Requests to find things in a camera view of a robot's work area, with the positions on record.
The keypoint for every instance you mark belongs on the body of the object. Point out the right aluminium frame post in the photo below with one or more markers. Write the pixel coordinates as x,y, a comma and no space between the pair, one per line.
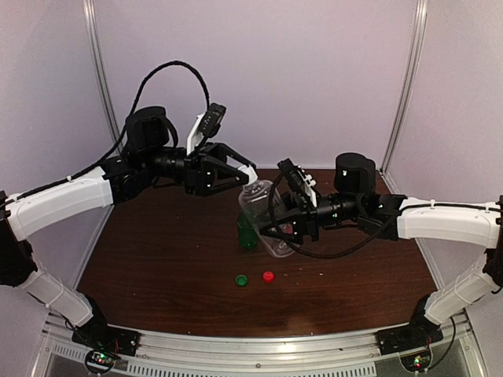
416,45

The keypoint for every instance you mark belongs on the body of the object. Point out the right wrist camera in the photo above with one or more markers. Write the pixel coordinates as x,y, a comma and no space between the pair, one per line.
299,181

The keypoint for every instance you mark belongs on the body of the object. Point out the left circuit board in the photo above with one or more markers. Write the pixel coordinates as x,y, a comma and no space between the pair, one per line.
97,362

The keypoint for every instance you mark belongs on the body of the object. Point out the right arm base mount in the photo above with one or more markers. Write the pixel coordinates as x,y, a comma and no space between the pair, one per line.
404,338

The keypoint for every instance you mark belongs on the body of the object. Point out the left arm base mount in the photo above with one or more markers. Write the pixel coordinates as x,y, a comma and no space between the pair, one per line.
117,341

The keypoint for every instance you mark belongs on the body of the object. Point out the clear bottle white cap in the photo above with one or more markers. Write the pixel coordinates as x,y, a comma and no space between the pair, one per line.
253,200

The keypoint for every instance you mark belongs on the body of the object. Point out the green bottle cap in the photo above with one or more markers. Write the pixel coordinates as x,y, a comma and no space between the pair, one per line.
241,280

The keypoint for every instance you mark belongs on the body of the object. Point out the front aluminium rail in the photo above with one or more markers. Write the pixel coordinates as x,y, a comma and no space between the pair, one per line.
354,353

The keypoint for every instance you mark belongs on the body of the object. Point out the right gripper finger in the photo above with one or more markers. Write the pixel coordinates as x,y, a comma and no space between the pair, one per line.
287,232
283,215

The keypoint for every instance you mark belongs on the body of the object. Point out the aluminium frame post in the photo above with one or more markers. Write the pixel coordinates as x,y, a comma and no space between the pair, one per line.
416,45
99,67

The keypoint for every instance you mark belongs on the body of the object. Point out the green plastic bottle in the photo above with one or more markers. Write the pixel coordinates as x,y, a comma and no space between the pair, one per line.
246,234

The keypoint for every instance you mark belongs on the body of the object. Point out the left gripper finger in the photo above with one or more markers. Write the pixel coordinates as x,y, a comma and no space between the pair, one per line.
226,153
220,177

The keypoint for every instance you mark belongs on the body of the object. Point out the left aluminium frame post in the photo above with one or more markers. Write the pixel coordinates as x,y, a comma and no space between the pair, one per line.
99,67

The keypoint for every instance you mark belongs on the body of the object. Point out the circuit board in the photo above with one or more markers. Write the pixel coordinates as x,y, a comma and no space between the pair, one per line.
415,362
97,362

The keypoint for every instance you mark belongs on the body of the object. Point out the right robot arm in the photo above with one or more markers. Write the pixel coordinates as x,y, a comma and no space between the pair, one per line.
390,217

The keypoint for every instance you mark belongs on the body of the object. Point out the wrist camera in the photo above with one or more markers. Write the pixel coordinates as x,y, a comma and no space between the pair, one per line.
299,181
205,127

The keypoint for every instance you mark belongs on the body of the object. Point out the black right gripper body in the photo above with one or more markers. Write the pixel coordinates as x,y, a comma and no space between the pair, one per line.
310,220

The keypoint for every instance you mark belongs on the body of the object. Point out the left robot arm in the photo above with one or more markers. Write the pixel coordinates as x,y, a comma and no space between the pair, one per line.
151,153

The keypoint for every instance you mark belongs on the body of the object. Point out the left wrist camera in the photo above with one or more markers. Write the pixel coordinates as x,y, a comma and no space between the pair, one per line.
205,127

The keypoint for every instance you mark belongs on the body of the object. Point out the right circuit board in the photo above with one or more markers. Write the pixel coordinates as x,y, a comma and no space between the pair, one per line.
415,362

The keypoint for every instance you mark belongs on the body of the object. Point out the red bottle cap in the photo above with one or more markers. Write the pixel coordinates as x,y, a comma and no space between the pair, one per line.
268,276

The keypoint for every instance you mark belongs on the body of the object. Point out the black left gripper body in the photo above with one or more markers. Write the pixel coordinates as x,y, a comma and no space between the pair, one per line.
192,171

